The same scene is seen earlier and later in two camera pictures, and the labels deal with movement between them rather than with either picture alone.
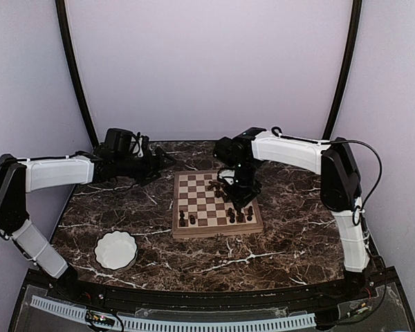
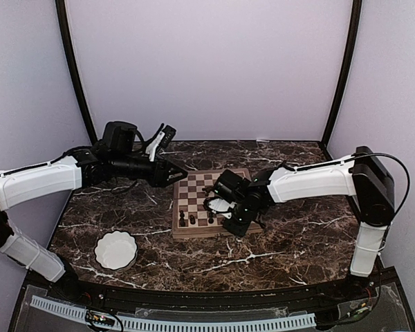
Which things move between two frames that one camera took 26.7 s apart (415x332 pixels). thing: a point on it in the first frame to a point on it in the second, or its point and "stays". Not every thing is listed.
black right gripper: (242, 198) to (238, 229)
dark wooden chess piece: (182, 219) stays
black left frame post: (59, 7) stays
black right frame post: (356, 18) stays
